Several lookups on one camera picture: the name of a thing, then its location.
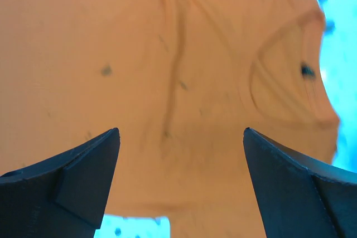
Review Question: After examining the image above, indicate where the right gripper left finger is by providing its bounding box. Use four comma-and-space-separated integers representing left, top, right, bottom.
1, 128, 120, 238

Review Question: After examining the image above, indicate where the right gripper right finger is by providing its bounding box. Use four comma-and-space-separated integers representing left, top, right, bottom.
243, 128, 356, 237

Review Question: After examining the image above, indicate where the orange t shirt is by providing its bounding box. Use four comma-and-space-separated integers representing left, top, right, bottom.
1, 0, 339, 237

